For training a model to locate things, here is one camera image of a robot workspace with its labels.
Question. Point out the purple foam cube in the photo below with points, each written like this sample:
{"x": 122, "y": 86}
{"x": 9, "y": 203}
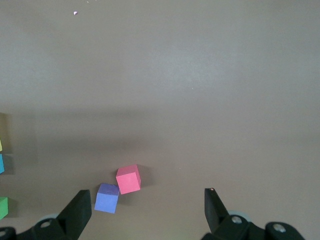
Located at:
{"x": 106, "y": 199}

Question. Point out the red foam cube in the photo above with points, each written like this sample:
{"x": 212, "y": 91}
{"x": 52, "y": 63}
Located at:
{"x": 128, "y": 180}

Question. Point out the green foam cube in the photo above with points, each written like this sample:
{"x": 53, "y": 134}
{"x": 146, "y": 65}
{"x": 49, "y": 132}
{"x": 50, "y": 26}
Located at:
{"x": 3, "y": 208}

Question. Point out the brown table cover sheet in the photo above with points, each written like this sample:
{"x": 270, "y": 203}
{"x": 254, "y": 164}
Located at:
{"x": 200, "y": 75}

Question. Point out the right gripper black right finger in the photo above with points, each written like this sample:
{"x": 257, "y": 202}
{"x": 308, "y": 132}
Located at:
{"x": 216, "y": 215}

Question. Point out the yellow foam cube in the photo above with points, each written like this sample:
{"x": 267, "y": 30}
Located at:
{"x": 0, "y": 145}

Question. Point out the cyan foam cube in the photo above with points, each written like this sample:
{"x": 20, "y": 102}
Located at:
{"x": 1, "y": 163}

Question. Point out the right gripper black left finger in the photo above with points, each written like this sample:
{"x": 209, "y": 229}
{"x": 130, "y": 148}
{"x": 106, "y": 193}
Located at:
{"x": 75, "y": 217}

